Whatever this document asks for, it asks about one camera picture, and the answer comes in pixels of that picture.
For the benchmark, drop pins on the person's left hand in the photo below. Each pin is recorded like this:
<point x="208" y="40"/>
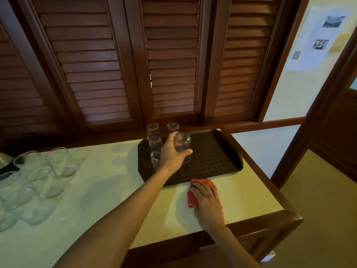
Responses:
<point x="170" y="159"/>

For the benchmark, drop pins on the person's right hand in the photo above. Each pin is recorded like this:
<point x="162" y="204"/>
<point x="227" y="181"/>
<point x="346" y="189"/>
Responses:
<point x="209" y="209"/>

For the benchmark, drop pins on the red cloth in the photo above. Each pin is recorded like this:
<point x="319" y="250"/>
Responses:
<point x="191" y="202"/>

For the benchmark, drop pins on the dark brown textured tray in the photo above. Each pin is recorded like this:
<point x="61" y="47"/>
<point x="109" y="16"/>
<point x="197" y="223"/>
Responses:
<point x="214" y="156"/>

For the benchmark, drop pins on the group of clear glasses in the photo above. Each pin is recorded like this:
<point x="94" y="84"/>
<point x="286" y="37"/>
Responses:
<point x="36" y="175"/>

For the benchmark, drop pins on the person's right forearm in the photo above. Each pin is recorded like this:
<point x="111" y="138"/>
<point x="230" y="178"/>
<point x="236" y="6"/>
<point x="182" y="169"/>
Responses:
<point x="237" y="251"/>

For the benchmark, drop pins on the person's left forearm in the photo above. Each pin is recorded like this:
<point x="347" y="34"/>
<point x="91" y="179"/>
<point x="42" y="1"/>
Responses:
<point x="111" y="234"/>

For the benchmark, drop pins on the brown louvered wooden shutter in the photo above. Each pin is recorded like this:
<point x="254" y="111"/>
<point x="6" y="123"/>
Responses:
<point x="245" y="61"/>
<point x="89" y="66"/>
<point x="173" y="61"/>
<point x="22" y="94"/>

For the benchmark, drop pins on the brown wooden wainscot panel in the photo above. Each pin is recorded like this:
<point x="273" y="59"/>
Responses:
<point x="337" y="136"/>

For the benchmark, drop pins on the steel electric kettle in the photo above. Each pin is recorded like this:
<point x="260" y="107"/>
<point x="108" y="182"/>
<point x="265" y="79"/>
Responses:
<point x="9" y="168"/>
<point x="3" y="159"/>

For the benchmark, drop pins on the white paper notice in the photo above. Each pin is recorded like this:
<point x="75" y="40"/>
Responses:
<point x="309" y="53"/>

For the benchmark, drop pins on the yellow sticky note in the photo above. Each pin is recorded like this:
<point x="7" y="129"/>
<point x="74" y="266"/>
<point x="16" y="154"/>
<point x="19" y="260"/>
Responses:
<point x="339" y="43"/>

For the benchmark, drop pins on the brown wooden wall rail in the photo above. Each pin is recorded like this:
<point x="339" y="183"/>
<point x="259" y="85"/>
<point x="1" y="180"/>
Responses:
<point x="279" y="122"/>

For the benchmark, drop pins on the brown wooden door frame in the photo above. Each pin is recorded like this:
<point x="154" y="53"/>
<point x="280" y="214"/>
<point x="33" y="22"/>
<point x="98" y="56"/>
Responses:
<point x="306" y="131"/>

